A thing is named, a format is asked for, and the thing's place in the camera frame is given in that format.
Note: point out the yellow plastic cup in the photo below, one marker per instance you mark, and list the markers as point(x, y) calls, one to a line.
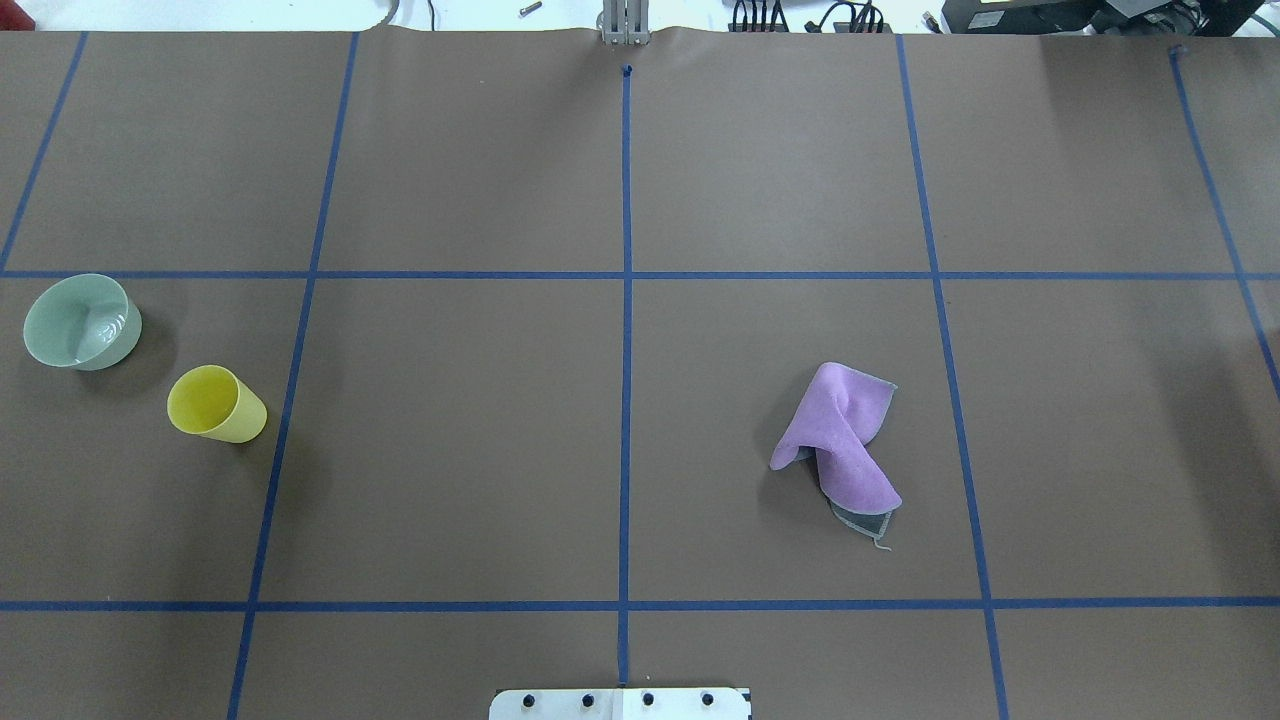
point(211, 402)

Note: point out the aluminium frame post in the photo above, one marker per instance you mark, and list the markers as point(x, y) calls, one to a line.
point(625, 23)

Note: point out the pale green bowl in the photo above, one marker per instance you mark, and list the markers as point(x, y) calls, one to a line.
point(86, 322)

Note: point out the purple microfibre cloth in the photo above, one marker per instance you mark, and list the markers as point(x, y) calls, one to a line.
point(841, 411)

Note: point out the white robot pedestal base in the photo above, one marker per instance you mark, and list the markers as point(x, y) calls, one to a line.
point(623, 703)

